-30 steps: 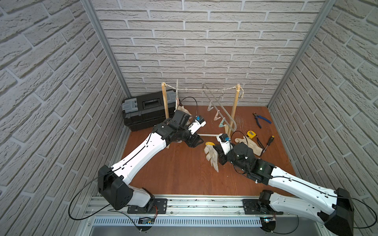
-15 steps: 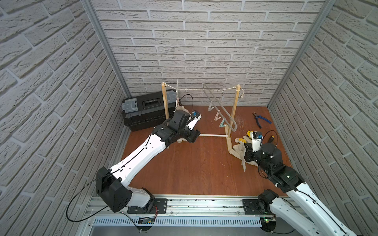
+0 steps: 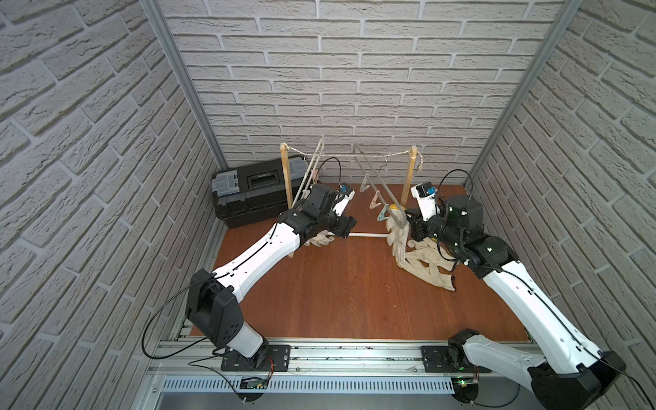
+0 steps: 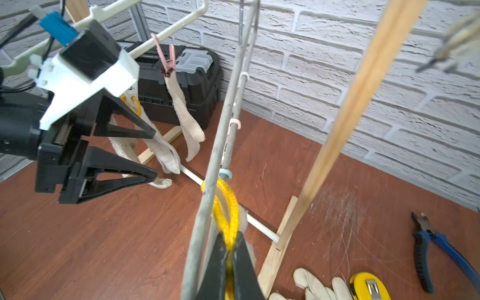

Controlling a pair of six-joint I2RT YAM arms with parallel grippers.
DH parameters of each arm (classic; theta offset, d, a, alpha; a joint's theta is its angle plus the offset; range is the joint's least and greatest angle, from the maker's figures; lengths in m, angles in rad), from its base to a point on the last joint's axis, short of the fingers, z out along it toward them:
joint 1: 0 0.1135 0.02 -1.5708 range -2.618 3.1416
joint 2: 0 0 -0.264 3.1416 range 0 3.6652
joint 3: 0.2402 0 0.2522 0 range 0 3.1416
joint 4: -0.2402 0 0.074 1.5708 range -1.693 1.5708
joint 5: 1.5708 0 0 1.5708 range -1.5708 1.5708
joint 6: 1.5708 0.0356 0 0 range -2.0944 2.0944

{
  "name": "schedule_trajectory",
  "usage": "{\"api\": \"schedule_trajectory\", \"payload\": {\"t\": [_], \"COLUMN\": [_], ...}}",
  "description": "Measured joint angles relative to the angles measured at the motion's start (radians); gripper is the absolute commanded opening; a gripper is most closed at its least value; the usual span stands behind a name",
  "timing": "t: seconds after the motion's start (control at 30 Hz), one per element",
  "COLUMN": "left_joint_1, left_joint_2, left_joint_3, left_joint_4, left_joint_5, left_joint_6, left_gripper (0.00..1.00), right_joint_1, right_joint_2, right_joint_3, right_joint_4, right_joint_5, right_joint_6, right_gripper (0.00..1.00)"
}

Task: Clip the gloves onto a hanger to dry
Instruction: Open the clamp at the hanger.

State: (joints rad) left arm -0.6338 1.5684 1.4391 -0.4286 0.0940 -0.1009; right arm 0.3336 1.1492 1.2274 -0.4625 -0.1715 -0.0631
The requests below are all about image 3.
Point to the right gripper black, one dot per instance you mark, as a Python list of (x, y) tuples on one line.
[(416, 225)]

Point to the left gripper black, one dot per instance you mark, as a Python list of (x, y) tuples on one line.
[(341, 225)]

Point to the white glove yellow cuff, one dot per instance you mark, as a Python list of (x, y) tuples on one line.
[(324, 238)]

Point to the white clip hanger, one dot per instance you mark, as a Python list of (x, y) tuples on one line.
[(307, 182)]

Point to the cream glove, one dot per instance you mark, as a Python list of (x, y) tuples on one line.
[(426, 260), (398, 229)]

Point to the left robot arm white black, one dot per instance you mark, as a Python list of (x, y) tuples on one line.
[(213, 302)]

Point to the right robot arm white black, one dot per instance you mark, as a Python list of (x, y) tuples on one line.
[(571, 372)]

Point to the black plastic toolbox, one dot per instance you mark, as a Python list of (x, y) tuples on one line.
[(250, 194)]

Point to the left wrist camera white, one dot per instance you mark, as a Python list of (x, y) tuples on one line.
[(344, 196)]

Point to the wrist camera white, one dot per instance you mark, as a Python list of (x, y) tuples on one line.
[(344, 196), (426, 196)]

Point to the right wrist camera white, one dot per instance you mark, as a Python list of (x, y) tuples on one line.
[(426, 196)]

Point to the wooden drying rack frame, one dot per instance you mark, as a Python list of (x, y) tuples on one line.
[(288, 242)]

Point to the aluminium rail base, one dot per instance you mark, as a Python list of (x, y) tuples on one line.
[(324, 374)]

